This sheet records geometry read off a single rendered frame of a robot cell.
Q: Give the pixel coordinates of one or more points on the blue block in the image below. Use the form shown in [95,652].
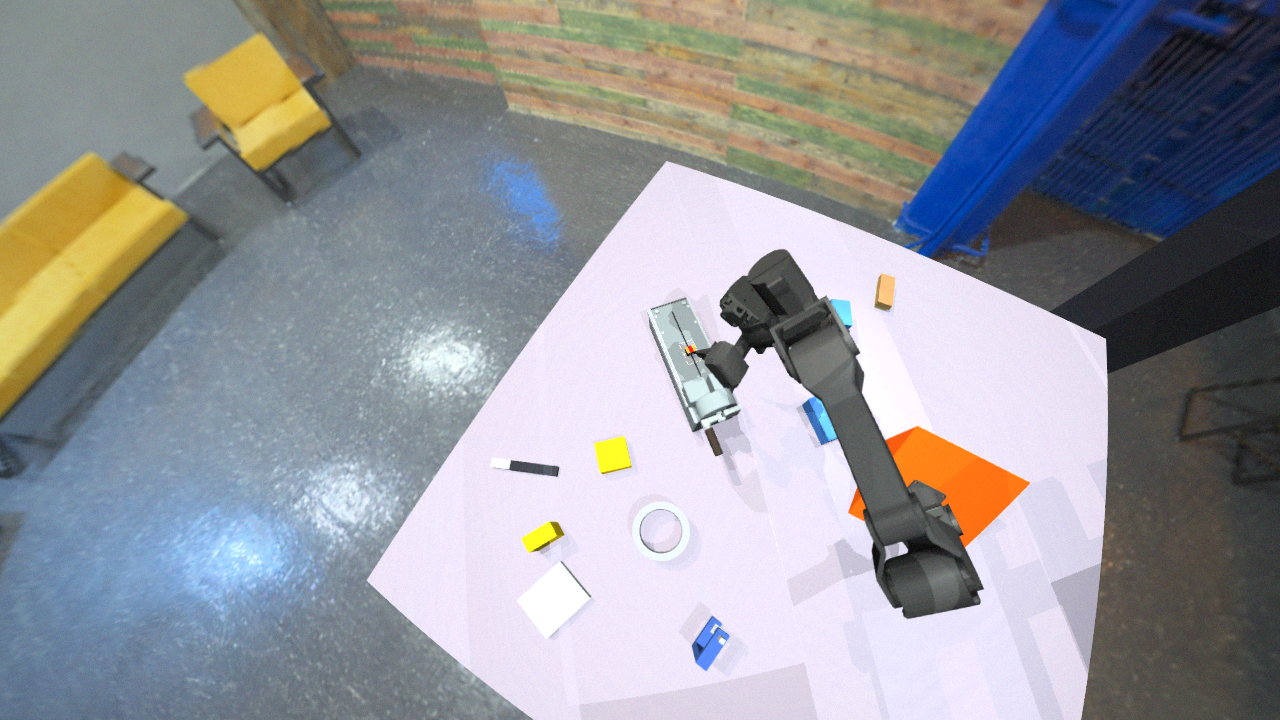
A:
[843,307]
[819,420]

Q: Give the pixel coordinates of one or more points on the yellow block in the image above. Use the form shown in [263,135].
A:
[543,536]
[612,455]

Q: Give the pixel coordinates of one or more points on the blue c-clamp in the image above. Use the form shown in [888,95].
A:
[709,643]

